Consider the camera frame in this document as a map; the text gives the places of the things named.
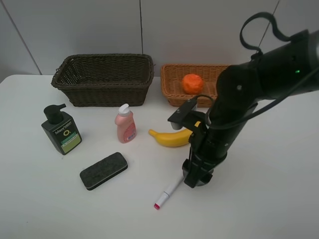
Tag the white marker with pink cap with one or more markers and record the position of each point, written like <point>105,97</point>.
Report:
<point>167,193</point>

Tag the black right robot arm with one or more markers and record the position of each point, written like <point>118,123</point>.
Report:
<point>245,91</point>

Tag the orange wicker basket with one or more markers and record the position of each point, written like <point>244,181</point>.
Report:
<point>171,76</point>

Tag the orange tangerine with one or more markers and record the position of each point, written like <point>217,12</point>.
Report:
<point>192,84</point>

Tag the dark green pump bottle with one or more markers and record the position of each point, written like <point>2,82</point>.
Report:
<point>61,129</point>

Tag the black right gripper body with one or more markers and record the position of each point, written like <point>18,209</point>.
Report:
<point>208,148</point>

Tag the dark brown wicker basket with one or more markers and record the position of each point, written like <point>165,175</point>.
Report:
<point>105,80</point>

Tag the yellow banana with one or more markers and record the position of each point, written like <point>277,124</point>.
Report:
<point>176,139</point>

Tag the pink squeeze bottle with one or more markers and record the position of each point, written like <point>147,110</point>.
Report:
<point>126,128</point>

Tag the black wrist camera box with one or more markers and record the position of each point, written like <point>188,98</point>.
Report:
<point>183,116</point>

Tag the dark felt whiteboard eraser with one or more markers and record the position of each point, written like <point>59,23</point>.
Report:
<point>103,170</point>

